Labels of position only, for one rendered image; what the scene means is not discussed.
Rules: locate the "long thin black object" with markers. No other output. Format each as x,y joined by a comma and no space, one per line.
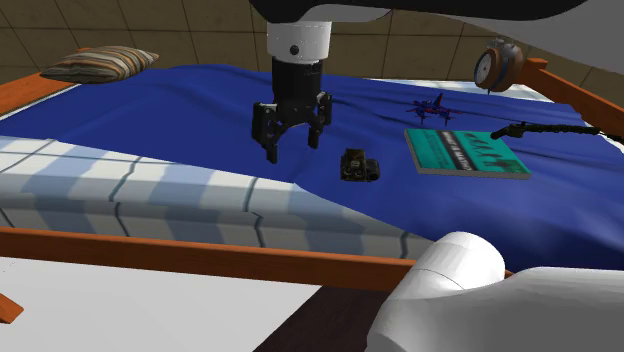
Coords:
546,129

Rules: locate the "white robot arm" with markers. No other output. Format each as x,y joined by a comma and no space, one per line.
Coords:
487,312

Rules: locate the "blue toy plane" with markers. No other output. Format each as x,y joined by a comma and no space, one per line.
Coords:
431,109

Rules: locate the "small dark camera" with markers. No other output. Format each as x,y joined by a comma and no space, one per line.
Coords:
356,166

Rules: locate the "teal book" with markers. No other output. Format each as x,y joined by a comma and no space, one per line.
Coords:
463,151

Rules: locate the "blue blanket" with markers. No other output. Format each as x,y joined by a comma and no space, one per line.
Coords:
195,112

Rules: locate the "wooden bed with striped mattress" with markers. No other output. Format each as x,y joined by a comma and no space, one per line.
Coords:
146,253

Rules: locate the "brown striped pillow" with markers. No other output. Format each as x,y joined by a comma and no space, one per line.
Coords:
100,63

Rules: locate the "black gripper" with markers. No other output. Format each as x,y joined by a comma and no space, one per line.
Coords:
296,85

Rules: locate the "brown round alarm clock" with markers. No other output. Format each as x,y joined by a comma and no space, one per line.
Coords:
492,66

